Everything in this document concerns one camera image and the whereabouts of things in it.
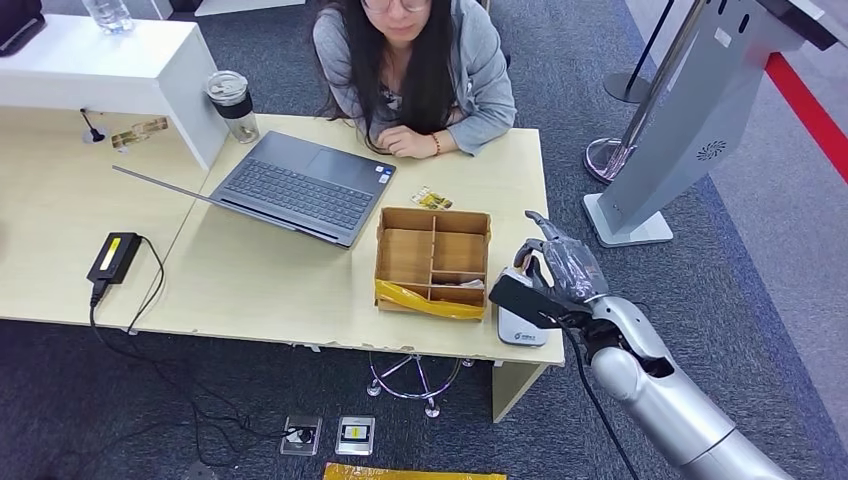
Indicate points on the white desk shelf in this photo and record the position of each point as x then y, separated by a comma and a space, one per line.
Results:
99, 60

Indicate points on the yellow taped floor panel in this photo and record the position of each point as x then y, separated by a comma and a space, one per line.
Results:
411, 474

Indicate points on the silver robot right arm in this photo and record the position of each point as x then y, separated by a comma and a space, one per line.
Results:
662, 397

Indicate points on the gold patterned card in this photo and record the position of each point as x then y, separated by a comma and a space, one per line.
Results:
139, 132

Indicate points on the white cards in box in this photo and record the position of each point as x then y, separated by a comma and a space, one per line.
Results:
472, 284

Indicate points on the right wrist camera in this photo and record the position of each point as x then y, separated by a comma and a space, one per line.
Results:
526, 301

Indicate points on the clear water bottle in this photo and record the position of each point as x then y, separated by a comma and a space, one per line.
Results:
109, 13

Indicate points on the chrome stool base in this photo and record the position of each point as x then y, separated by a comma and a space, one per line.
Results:
431, 409

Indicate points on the person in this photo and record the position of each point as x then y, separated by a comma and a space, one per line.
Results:
484, 79

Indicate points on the person's left forearm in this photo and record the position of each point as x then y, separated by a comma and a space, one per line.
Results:
477, 132

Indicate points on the black device on shelf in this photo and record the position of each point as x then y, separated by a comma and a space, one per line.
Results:
16, 20

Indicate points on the grey kiosk stand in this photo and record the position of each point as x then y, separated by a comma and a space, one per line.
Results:
696, 99

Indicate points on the floor socket with yellow label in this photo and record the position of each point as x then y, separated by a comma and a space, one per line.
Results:
355, 434

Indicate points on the pale wooden desk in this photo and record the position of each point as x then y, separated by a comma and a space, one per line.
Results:
40, 199
265, 285

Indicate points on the clear tumbler with black band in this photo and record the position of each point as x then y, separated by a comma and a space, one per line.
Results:
233, 106

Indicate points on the floor socket with plug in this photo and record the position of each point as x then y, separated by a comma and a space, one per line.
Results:
293, 445

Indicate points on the black power adapter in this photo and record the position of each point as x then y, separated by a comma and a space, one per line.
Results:
114, 258

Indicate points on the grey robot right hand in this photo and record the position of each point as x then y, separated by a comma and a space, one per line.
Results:
573, 268

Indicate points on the brown divided cardboard box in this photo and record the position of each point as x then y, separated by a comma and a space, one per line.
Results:
404, 255

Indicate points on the chrome stanchion post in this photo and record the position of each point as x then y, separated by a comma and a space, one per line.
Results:
599, 159

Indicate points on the person's left hand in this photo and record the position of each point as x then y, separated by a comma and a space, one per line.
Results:
404, 141

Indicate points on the black stanchion post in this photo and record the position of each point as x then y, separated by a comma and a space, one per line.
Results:
623, 86

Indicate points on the grey open laptop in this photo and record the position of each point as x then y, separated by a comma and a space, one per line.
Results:
298, 192

